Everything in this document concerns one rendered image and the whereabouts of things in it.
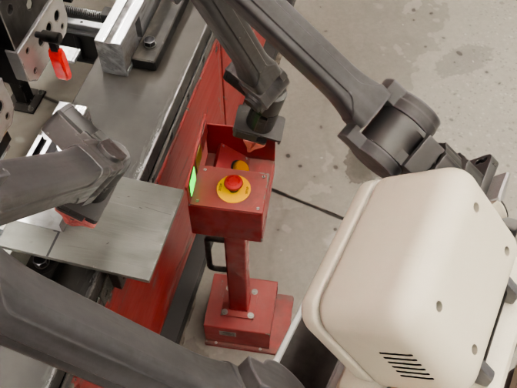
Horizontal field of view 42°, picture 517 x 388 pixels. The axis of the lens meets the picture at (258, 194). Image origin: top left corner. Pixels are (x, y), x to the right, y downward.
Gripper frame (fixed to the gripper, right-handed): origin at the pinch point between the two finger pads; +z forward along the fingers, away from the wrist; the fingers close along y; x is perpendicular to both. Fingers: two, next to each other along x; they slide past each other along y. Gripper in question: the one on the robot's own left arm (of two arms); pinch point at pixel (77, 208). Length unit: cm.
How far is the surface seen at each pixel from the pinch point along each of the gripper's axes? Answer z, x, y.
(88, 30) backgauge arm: 27, -15, -57
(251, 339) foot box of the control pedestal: 72, 66, -23
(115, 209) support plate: -1.4, 5.7, -2.3
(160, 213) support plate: -5.0, 12.3, -3.5
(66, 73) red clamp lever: -11.5, -11.6, -14.8
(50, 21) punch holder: -14.8, -17.5, -19.7
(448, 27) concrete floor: 57, 105, -181
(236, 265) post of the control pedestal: 45, 45, -28
